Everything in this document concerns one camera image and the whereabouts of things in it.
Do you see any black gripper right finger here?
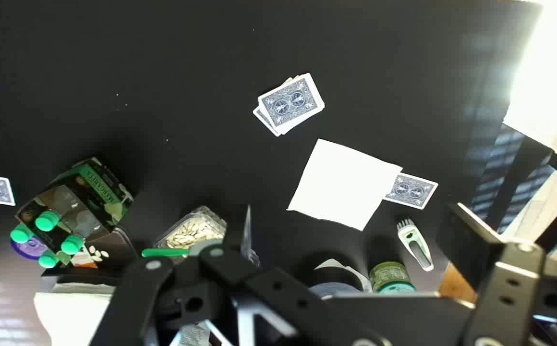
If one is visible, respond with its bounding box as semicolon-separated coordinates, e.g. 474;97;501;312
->
463;239;557;346

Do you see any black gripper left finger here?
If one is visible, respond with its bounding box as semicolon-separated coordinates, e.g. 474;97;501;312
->
92;241;390;346

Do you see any loose green marker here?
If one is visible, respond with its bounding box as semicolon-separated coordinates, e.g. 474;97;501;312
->
140;245;194;260

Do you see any small white crumpled object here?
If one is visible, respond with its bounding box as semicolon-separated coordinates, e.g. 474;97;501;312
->
69;241;111;268

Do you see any clear plastic container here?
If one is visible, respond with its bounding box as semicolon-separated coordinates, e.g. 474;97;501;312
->
156;203;229;255

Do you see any green capped marker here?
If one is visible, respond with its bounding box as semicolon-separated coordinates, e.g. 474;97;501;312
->
8;222;35;245
33;209;63;234
37;249;62;270
60;232;86;257

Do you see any jar with teal lid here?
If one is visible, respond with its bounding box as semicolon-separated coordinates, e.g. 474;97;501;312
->
369;259;419;295

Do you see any purple round cap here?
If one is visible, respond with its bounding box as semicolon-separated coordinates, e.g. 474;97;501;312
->
10;234;50;260

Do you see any white paper napkin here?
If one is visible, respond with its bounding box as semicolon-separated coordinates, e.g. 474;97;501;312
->
286;136;403;232

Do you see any blue playing card deck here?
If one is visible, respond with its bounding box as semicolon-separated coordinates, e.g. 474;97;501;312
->
252;70;327;137

